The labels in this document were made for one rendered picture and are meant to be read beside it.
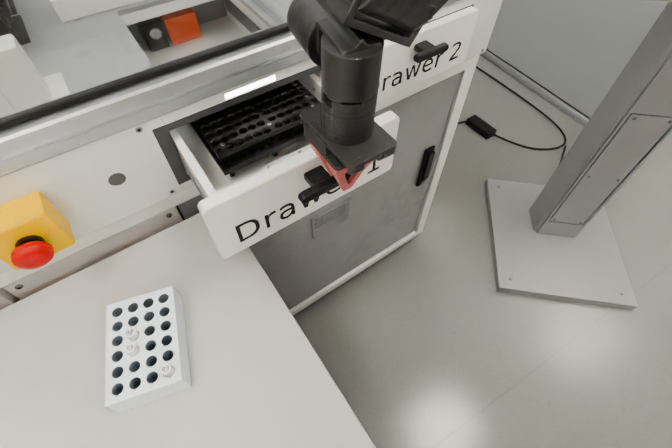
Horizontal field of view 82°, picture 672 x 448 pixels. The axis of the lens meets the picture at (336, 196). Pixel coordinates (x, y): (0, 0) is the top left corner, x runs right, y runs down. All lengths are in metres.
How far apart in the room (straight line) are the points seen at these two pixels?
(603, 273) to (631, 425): 0.47
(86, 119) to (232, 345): 0.33
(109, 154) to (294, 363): 0.36
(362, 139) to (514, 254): 1.21
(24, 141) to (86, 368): 0.29
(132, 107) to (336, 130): 0.26
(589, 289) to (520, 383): 0.43
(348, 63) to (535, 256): 1.33
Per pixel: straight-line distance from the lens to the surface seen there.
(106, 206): 0.64
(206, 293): 0.60
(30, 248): 0.57
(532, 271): 1.56
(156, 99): 0.55
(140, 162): 0.60
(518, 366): 1.44
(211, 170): 0.62
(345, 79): 0.36
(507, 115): 2.16
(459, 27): 0.81
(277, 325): 0.56
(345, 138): 0.41
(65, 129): 0.55
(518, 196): 1.74
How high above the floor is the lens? 1.28
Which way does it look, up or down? 52 degrees down
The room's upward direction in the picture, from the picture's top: straight up
